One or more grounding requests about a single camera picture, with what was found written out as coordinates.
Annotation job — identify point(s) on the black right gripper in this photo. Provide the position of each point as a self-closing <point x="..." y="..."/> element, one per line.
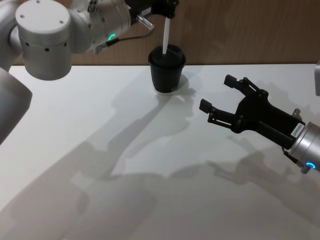
<point x="260" y="115"/>

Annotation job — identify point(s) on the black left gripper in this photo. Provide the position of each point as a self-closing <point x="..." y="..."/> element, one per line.
<point x="140" y="7"/>

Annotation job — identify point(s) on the white straw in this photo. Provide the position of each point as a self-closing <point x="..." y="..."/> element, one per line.
<point x="165" y="37"/>

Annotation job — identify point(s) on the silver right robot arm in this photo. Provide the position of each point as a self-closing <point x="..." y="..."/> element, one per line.
<point x="307" y="142"/>

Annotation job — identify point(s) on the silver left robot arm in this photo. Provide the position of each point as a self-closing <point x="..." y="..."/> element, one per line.
<point x="42" y="37"/>

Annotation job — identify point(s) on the black cup lid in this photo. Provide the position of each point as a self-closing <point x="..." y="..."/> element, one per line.
<point x="170" y="58"/>

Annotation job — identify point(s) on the black paper cup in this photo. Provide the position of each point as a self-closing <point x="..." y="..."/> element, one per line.
<point x="165" y="77"/>

